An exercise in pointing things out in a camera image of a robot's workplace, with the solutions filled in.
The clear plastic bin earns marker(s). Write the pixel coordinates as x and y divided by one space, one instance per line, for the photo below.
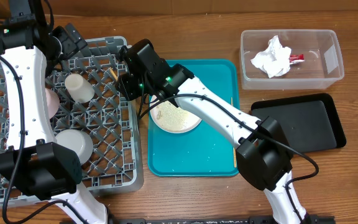
322 65

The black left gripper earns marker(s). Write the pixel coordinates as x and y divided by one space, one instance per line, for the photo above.
71 47

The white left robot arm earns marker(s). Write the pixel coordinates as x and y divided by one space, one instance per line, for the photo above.
34 163

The cream white cup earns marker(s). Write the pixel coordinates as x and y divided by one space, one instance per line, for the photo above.
79 88

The grey ceramic bowl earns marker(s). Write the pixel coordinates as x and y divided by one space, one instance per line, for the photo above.
78 141

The red snack wrapper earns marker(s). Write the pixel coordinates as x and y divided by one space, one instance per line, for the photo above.
294 59

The black tray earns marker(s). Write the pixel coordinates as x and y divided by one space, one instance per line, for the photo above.
310 122

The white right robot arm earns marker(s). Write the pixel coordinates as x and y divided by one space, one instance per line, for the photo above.
263 154

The grey plastic dishwasher rack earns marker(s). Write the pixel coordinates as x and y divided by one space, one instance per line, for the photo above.
115 165

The teal plastic tray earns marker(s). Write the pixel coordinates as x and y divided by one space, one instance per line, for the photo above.
202 151

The white plate with food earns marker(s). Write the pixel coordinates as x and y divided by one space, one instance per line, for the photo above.
173 119

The pink small bowl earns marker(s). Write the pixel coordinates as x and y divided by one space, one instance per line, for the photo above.
53 102

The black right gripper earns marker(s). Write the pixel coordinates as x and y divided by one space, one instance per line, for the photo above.
123 86

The white napkin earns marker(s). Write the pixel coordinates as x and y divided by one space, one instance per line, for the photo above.
274 60

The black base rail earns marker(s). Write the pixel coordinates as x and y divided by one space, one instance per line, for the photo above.
314 219

